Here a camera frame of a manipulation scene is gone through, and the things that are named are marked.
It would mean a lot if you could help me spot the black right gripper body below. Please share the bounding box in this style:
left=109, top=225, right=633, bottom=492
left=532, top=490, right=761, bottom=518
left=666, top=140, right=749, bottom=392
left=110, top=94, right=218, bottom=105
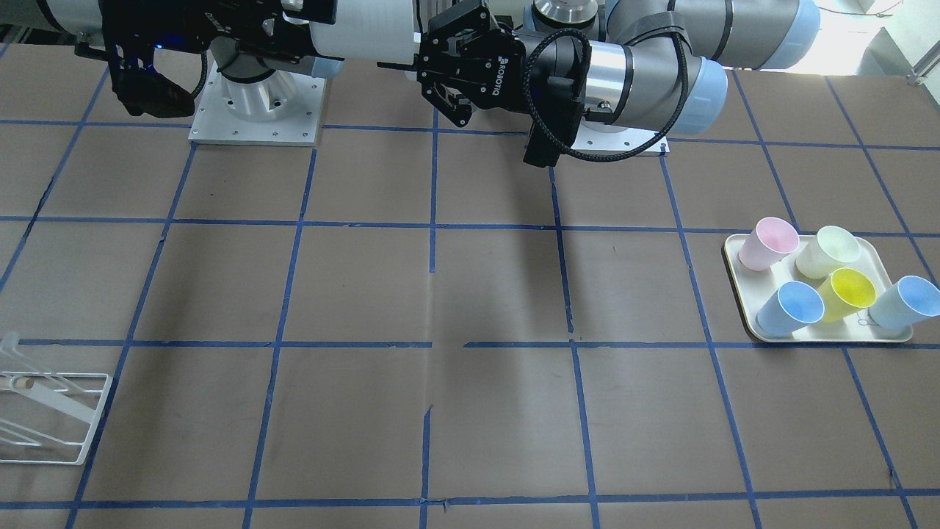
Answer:
left=100, top=1, right=338, bottom=65

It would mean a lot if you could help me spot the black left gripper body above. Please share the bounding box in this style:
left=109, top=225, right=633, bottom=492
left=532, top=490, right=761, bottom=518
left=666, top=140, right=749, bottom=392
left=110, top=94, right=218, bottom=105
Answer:
left=416, top=0, right=588, bottom=130

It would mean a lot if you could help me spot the translucent white plastic cup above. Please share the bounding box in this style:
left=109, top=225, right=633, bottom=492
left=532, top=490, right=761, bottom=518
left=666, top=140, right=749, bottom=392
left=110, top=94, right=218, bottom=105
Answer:
left=310, top=1, right=421, bottom=65

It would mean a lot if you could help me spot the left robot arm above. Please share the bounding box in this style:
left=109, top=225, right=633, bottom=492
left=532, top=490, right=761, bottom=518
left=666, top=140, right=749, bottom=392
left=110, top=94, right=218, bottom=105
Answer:
left=411, top=1, right=820, bottom=145

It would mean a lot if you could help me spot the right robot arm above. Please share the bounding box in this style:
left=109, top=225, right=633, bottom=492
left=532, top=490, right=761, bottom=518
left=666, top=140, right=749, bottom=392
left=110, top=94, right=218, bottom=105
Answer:
left=2, top=1, right=343, bottom=84

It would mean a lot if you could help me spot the pink plastic cup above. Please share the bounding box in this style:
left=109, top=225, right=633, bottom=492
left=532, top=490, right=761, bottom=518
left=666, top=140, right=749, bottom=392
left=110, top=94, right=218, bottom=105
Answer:
left=737, top=217, right=801, bottom=271

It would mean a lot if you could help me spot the blue cup front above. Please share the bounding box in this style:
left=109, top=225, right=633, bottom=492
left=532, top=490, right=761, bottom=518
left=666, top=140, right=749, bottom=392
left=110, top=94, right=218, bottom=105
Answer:
left=756, top=281, right=825, bottom=337

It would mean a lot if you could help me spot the cream plastic cup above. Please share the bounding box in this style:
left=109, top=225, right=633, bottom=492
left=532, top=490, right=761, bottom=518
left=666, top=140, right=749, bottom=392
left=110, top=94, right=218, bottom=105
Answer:
left=795, top=226, right=861, bottom=280

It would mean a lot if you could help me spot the yellow plastic cup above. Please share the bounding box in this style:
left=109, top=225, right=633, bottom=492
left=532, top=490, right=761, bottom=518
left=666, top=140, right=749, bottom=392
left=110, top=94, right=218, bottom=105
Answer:
left=817, top=267, right=878, bottom=323

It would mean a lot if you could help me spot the blue cup tray edge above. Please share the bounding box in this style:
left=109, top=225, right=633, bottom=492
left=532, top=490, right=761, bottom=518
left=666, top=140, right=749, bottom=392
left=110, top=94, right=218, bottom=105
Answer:
left=869, top=276, right=939, bottom=329

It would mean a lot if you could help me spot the cream plastic tray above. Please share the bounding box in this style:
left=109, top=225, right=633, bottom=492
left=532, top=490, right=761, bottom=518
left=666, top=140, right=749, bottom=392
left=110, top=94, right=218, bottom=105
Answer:
left=723, top=234, right=914, bottom=344

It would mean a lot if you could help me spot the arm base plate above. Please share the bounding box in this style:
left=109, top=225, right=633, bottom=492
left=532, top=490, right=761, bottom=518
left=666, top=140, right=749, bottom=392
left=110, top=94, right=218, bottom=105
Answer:
left=570, top=120, right=657, bottom=155
left=188, top=71, right=327, bottom=148

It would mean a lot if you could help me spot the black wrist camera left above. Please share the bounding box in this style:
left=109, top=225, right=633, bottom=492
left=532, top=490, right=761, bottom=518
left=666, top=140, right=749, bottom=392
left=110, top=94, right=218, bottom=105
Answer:
left=523, top=76, right=585, bottom=168

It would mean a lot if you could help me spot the white wire cup rack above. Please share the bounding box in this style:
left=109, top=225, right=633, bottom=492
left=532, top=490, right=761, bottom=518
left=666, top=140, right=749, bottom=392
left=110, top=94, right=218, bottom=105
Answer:
left=1, top=331, right=113, bottom=466

